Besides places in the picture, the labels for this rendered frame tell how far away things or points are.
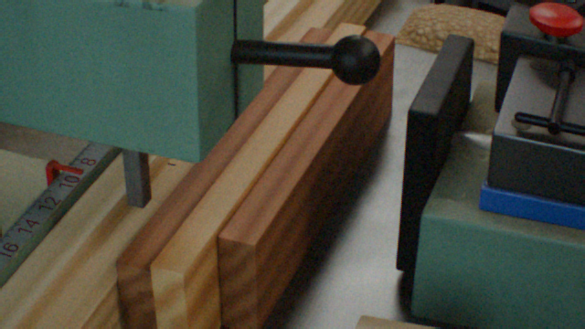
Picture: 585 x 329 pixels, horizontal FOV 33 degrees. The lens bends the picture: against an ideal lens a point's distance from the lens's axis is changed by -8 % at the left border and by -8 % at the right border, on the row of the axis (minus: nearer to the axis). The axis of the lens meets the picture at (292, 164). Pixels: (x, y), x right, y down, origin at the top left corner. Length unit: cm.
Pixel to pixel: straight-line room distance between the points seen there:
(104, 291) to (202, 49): 12
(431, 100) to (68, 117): 16
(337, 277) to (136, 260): 12
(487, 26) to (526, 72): 25
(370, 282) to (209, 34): 17
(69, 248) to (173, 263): 5
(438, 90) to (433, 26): 27
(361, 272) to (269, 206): 7
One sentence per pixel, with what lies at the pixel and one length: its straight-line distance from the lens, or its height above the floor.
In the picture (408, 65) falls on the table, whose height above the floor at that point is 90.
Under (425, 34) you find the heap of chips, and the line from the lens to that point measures 75.
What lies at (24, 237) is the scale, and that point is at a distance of 46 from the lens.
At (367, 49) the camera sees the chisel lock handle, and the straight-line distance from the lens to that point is 40.
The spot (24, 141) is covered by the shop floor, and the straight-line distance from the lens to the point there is 246.
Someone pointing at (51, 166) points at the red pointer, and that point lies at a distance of 50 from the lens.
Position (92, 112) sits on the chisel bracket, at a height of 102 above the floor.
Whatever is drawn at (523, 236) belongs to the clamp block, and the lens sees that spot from 46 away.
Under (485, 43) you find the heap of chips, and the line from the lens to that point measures 74.
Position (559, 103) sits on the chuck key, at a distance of 46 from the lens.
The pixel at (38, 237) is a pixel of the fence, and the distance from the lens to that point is 47.
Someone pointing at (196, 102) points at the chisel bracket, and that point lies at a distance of 40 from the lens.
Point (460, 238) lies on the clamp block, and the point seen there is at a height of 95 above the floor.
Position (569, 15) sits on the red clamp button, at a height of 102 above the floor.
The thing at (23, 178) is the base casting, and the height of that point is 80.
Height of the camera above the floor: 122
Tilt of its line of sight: 32 degrees down
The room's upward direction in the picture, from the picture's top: straight up
